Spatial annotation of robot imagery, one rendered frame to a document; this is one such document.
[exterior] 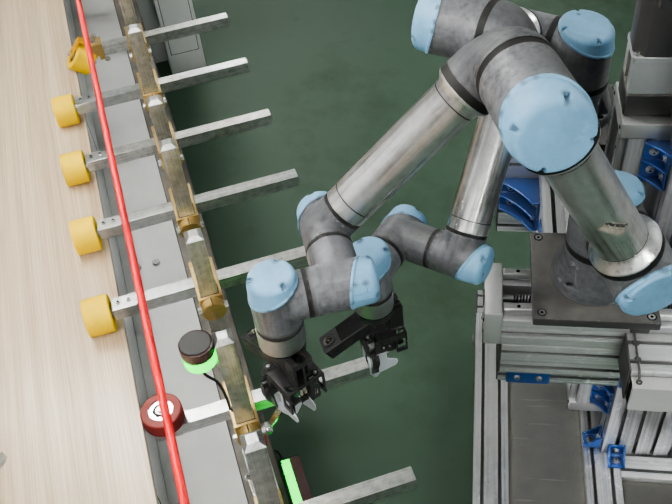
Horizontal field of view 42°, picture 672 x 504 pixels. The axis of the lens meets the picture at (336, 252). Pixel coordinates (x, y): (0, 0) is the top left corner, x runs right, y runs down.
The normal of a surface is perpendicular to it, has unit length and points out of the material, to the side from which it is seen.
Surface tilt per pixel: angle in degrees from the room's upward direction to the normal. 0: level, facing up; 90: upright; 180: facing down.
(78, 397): 0
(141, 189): 0
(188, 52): 90
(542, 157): 83
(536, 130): 83
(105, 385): 0
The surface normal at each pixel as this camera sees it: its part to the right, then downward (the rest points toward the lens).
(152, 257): -0.08, -0.69
